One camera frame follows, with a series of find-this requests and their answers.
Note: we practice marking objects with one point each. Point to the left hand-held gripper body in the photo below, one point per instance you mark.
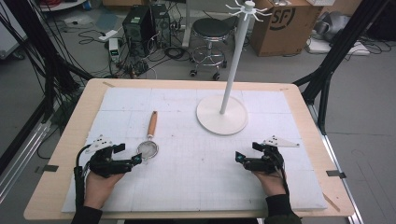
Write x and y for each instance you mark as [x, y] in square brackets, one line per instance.
[107, 165]

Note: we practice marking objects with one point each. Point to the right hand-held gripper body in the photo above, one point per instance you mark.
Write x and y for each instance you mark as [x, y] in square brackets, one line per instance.
[267, 163]

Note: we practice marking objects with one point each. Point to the white hook rack stand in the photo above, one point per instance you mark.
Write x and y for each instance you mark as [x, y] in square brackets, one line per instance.
[232, 71]

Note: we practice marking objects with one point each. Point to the person's right hand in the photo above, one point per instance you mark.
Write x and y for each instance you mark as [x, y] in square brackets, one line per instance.
[274, 185]

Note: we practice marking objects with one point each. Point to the person's left hand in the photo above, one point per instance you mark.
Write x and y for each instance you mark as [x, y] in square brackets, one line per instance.
[98, 189]

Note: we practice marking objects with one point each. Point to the white gridded mat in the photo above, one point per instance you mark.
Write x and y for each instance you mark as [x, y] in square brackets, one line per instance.
[193, 174]

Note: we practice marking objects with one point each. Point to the black tape strip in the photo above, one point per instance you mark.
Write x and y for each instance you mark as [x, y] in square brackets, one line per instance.
[49, 168]
[335, 174]

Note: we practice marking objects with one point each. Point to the small white power supply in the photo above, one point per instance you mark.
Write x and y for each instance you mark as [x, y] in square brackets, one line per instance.
[114, 48]

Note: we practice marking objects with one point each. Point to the white power strip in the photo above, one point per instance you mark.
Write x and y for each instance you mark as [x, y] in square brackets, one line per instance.
[108, 35]

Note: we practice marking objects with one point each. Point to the large black computer tower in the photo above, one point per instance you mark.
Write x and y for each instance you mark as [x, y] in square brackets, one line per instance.
[137, 28]

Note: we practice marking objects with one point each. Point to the brown cardboard box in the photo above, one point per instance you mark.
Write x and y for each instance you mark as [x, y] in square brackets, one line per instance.
[286, 28]

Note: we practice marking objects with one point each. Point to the black round stool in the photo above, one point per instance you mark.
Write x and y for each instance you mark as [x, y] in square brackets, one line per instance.
[210, 28]

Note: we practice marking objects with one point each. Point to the slim black computer tower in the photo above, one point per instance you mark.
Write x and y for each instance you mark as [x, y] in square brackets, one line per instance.
[162, 25]

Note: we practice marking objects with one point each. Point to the grey bag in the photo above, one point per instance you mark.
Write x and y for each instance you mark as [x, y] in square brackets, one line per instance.
[334, 25]

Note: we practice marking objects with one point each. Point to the aluminium rail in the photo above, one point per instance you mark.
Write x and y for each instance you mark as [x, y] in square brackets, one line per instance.
[339, 168]
[21, 165]

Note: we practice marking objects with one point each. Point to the black metal frame stand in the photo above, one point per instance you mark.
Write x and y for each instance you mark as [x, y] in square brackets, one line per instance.
[339, 43]
[49, 71]

